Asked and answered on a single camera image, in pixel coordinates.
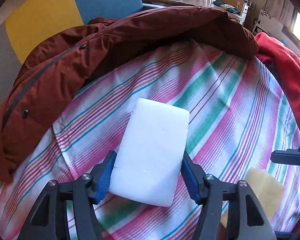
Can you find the maroon puffer jacket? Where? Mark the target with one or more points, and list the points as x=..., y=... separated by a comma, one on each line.
x=61, y=65

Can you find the wooden desk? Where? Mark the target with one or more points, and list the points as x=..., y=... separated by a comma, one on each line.
x=196, y=3

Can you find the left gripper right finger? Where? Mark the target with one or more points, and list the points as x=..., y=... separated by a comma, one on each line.
x=206, y=191

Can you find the striped bed sheet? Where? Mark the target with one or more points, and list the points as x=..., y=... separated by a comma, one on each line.
x=227, y=113

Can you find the white foam block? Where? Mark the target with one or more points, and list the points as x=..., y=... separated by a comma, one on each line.
x=149, y=158

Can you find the red fleece blanket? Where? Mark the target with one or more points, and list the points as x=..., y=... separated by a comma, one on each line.
x=285, y=66

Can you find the yellow sponge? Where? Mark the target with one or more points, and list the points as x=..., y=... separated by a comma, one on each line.
x=267, y=189

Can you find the grey yellow blue headboard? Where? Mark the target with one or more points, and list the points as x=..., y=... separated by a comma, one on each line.
x=34, y=21

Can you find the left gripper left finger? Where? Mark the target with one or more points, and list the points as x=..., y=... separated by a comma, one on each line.
x=88, y=191

